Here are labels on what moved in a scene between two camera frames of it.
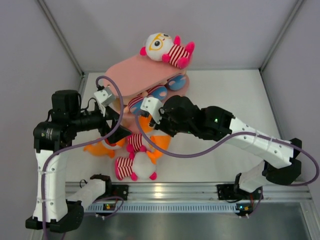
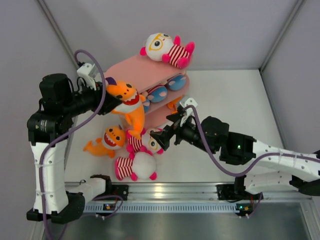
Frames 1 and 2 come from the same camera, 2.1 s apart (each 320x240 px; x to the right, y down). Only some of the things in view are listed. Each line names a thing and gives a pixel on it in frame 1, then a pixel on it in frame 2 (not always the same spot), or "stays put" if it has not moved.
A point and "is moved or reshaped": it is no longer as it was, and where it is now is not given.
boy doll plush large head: [134, 107] is moved or reshaped
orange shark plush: [161, 142] -> [131, 105]
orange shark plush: [102, 147] stays put
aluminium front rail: [209, 191] stays put
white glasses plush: [161, 45] stays put
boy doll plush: [159, 91] stays put
